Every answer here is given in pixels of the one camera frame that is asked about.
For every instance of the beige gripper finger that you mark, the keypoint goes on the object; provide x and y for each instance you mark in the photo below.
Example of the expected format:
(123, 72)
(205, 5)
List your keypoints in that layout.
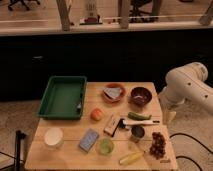
(170, 115)

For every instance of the orange apple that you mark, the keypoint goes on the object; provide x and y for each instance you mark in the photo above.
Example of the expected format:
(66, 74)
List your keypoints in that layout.
(96, 114)

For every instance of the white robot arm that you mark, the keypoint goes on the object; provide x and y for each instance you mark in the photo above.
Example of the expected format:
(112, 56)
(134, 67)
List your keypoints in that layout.
(185, 82)

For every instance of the metal cup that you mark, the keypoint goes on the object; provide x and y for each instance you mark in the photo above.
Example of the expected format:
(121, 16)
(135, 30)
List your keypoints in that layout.
(137, 133)

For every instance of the green plastic cup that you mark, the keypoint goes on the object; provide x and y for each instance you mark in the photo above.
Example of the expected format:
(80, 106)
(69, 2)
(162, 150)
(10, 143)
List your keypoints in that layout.
(105, 146)

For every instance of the white paper cup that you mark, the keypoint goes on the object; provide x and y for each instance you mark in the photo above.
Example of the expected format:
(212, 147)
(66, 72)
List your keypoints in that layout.
(53, 137)

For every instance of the bunch of dark grapes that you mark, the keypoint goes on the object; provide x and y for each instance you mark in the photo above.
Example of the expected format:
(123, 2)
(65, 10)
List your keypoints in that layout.
(157, 148)

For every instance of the green cucumber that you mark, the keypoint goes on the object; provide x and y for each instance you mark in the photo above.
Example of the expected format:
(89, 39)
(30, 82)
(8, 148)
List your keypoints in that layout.
(138, 117)

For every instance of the dark red bowl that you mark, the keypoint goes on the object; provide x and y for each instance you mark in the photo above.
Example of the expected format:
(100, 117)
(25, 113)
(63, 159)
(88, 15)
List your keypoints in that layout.
(140, 96)

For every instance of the black and white brush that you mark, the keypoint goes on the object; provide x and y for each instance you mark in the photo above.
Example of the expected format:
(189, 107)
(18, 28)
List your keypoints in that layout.
(124, 122)

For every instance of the yellow banana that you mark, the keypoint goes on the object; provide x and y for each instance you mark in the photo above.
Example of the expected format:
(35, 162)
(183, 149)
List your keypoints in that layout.
(130, 158)

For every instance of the small wooden block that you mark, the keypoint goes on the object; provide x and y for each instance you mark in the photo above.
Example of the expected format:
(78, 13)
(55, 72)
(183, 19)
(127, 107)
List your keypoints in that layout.
(111, 124)

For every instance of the grey cloth on plate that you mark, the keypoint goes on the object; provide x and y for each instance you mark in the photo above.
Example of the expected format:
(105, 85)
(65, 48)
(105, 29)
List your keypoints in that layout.
(112, 92)

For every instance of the orange plate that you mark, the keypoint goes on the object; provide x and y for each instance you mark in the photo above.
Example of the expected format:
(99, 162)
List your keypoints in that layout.
(114, 85)

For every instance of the blue sponge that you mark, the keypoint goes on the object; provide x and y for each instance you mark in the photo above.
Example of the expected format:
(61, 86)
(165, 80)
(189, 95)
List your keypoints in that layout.
(88, 140)

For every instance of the green plastic tray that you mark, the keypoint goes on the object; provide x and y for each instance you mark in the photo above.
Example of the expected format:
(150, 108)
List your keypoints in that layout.
(63, 98)

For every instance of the black stand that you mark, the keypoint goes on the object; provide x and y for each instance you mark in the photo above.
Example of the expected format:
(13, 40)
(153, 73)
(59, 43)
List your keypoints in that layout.
(19, 137)

